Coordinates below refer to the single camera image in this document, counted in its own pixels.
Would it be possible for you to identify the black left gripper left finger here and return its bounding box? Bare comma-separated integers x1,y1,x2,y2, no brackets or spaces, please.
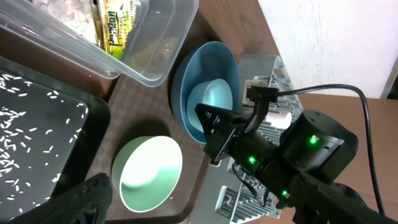
9,173,113,224

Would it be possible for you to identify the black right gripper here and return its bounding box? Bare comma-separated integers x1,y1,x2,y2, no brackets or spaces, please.
195,103,278,174

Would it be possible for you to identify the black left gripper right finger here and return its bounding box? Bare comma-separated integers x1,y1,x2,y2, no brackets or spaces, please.
290,174,397,224

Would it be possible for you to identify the light blue bowl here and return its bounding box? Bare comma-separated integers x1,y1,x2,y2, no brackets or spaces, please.
186,79,233,133

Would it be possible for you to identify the pink cup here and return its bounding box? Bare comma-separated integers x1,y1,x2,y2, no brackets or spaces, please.
266,110,292,129

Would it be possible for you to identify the green bowl with rice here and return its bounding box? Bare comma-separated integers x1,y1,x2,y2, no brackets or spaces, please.
111,136,183,213

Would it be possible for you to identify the yellow green snack wrapper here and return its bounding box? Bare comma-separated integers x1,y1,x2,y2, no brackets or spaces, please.
94,0,138,59

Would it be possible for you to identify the white tissue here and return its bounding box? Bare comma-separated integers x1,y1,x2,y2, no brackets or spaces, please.
32,0,99,45

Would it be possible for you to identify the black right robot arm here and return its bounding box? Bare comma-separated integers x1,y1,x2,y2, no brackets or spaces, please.
195,101,366,222

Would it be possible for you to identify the grey plastic dishwasher rack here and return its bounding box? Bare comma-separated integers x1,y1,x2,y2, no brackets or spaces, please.
189,54,305,224

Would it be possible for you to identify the dark blue plate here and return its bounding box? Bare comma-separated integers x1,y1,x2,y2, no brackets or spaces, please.
170,41,239,144

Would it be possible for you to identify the black tray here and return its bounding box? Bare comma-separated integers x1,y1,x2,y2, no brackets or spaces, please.
1,58,111,223

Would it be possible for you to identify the white rice pile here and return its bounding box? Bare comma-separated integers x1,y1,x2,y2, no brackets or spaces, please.
1,72,89,221

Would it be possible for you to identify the clear plastic bin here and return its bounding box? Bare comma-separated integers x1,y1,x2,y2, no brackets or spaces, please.
1,0,199,87

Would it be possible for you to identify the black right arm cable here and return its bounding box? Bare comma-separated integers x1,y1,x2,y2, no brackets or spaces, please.
276,83,386,215

